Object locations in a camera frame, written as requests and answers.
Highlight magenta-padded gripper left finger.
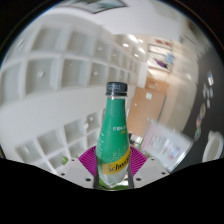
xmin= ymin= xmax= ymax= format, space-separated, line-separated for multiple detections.
xmin=57 ymin=146 xmax=101 ymax=189

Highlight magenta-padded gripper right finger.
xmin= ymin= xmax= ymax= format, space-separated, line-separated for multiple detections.
xmin=128 ymin=145 xmax=170 ymax=188

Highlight green plastic drink bottle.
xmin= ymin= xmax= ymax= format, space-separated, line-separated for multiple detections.
xmin=94 ymin=81 xmax=132 ymax=190

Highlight ceiling lights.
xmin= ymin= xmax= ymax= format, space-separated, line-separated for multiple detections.
xmin=121 ymin=33 xmax=145 ymax=58

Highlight framed landscape picture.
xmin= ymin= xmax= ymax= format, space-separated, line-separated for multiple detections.
xmin=63 ymin=0 xmax=128 ymax=14

